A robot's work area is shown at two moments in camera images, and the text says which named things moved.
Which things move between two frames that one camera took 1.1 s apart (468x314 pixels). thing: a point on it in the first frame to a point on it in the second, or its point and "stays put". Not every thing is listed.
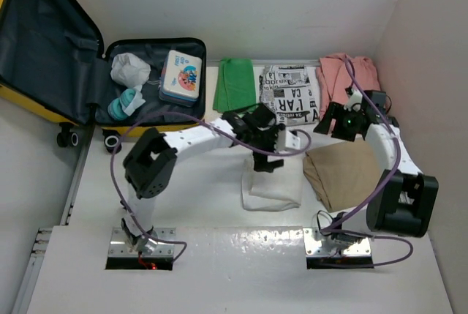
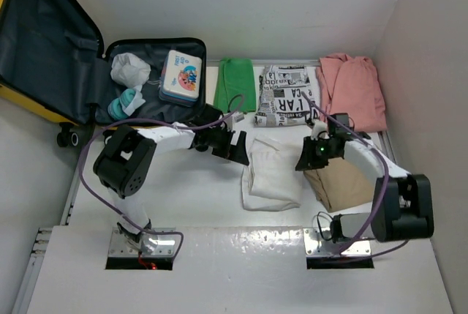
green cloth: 235,88 stays put
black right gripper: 337,110 to 307,160
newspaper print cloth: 289,90 stays put
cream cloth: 278,191 stays put
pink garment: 334,77 stays put
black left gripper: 261,162 to 235,152
